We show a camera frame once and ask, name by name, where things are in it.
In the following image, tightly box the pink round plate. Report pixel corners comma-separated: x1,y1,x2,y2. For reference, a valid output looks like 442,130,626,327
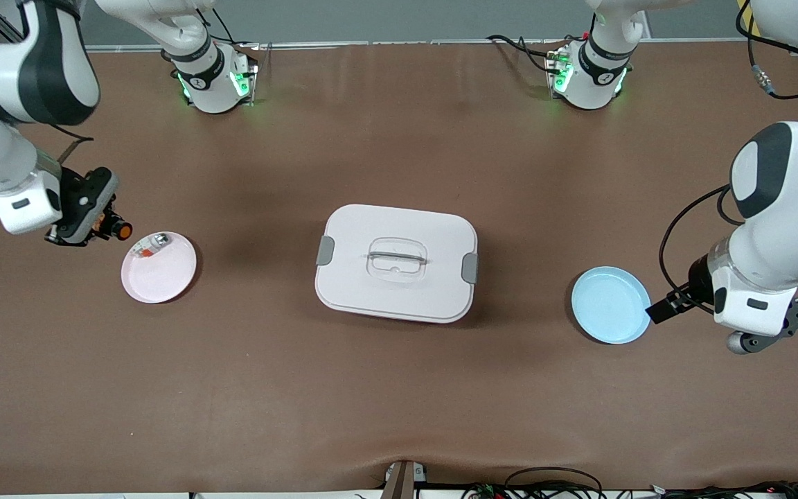
121,231,198,304

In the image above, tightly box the brown table mat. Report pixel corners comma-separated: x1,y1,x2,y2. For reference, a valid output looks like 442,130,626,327
0,40,798,494

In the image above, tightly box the black arm base cable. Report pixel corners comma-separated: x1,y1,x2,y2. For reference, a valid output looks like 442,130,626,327
487,31,567,74
195,6,239,48

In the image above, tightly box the black left arm base cable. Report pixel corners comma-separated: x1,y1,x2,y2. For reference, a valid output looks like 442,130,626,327
487,31,567,74

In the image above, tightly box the black right arm base cable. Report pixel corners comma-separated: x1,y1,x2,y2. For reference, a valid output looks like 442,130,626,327
195,6,239,48

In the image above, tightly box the white lidded lunch box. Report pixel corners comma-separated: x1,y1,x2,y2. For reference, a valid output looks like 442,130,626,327
314,204,479,324

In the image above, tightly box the light blue round plate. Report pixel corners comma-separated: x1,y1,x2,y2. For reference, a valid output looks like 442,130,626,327
571,266,652,345

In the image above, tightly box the metal table edge bracket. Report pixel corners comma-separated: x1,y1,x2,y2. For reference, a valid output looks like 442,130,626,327
380,460,429,499

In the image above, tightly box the black cable bundle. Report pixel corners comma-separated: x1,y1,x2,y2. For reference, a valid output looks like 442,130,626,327
461,467,608,499
655,481,798,499

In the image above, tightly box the orange push button switch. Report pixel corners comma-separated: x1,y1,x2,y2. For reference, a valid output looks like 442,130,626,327
98,215,134,243

